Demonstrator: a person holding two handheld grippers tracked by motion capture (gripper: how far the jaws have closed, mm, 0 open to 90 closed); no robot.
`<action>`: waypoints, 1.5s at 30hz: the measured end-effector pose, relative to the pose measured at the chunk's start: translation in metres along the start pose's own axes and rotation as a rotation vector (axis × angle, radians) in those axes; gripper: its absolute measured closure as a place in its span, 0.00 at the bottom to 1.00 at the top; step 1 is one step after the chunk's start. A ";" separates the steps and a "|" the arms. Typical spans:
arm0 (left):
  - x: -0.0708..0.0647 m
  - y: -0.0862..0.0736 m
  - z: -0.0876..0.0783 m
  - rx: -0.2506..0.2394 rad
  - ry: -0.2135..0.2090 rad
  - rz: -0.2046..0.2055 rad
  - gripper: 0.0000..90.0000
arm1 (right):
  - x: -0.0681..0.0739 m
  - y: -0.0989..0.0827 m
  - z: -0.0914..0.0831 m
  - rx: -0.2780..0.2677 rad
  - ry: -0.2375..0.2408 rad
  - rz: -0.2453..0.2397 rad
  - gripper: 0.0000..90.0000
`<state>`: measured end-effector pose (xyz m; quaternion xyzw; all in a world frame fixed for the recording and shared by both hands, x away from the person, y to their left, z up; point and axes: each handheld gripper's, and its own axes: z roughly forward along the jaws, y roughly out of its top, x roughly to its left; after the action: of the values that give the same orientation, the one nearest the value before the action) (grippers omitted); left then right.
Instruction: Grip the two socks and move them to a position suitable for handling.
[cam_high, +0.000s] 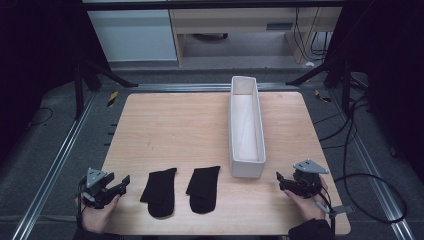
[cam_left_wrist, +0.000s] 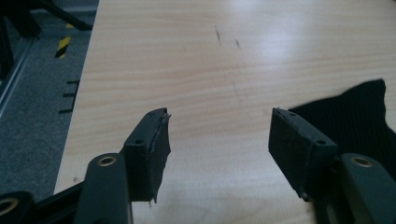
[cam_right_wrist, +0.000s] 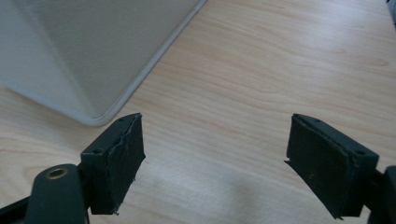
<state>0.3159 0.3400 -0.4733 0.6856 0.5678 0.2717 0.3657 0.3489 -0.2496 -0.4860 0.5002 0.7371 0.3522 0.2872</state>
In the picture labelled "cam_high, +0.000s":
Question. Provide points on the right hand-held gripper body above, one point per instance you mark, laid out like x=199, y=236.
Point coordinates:
x=308, y=181

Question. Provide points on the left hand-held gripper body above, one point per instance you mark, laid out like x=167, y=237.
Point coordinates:
x=97, y=195

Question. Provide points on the black sock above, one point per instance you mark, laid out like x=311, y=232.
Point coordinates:
x=203, y=190
x=160, y=193

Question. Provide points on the person's left hand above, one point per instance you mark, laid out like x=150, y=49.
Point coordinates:
x=97, y=218

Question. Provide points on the person's right hand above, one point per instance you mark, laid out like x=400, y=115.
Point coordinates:
x=308, y=206

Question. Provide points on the grey tape piece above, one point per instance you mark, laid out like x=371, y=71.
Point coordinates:
x=343, y=209

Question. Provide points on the long white storage box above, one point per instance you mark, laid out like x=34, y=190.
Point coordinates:
x=246, y=133

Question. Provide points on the yellow black tape strip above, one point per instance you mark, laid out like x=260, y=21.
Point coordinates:
x=322, y=97
x=112, y=98

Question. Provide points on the black metal stand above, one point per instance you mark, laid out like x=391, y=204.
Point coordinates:
x=79, y=90
x=345, y=83

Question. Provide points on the white cabinet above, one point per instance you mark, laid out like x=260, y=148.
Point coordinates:
x=133, y=35

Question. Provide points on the aluminium floor rail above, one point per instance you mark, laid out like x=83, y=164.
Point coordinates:
x=50, y=173
x=186, y=87
x=373, y=173

